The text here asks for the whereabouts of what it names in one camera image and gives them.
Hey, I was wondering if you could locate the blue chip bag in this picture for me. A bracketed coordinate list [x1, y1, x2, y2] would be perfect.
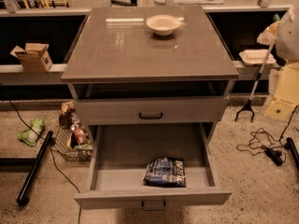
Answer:
[143, 157, 186, 188]

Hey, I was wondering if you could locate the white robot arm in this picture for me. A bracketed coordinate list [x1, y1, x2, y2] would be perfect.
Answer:
[257, 0, 299, 62]

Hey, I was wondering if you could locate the grey drawer cabinet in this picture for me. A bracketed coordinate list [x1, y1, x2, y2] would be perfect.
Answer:
[60, 5, 240, 211]

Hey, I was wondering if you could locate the closed grey top drawer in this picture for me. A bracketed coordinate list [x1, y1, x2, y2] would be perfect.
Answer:
[74, 97, 228, 125]

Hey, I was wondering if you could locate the open grey middle drawer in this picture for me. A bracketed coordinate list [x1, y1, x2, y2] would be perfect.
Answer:
[75, 123, 232, 211]

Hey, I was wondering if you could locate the green snack bag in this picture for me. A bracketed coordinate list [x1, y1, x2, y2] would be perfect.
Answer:
[18, 118, 45, 147]

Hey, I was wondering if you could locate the white paper bowl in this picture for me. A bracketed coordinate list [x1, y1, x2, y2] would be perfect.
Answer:
[146, 15, 180, 36]

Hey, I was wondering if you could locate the grabber reacher tool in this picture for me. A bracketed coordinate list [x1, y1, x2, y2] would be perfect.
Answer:
[234, 13, 281, 123]

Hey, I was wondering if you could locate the white takeout tray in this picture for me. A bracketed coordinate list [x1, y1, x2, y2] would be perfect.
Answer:
[239, 49, 267, 66]

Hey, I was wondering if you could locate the open cardboard box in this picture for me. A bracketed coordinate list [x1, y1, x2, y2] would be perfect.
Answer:
[10, 43, 52, 73]

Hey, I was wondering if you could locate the yellow box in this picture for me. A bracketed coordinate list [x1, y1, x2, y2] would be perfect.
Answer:
[264, 63, 299, 120]

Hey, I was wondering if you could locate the black pole right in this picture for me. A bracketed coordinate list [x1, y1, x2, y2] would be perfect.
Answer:
[284, 137, 299, 171]

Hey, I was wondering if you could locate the wire basket with snacks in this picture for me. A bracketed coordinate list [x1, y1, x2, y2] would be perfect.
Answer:
[54, 101, 93, 161]

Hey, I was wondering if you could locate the black power adapter with cable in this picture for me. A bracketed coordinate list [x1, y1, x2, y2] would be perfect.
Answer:
[236, 109, 296, 166]

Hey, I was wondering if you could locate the black floor cable left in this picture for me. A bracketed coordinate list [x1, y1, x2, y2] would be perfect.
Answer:
[0, 81, 82, 224]

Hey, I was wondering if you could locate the black metal frame leg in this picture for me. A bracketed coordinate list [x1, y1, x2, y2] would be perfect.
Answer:
[0, 131, 54, 206]

